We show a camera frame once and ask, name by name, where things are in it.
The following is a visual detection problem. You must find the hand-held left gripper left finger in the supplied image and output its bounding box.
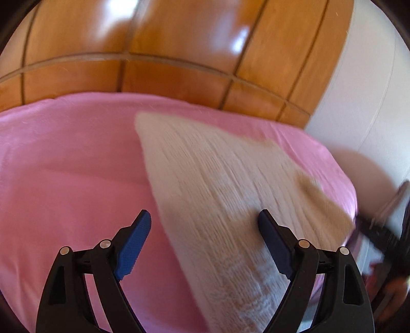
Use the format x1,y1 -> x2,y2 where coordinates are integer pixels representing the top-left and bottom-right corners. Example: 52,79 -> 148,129
35,209 -> 152,333

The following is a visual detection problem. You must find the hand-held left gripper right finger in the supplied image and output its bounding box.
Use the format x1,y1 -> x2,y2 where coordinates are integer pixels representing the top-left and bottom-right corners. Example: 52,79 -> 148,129
258,209 -> 375,333

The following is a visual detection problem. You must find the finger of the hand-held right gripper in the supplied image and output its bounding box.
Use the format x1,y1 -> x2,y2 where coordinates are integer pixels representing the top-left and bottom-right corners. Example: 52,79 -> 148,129
355,215 -> 405,253

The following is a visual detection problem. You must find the cream knit sweater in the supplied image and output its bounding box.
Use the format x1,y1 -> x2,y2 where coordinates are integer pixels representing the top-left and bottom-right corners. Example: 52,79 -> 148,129
135,111 -> 355,333

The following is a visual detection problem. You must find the pink bed sheet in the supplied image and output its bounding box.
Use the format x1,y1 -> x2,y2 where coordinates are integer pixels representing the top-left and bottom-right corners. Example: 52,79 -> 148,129
0,92 -> 358,333

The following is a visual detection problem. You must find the wooden panelled headboard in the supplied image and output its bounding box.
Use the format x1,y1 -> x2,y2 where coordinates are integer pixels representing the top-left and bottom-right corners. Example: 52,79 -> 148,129
0,0 -> 355,129

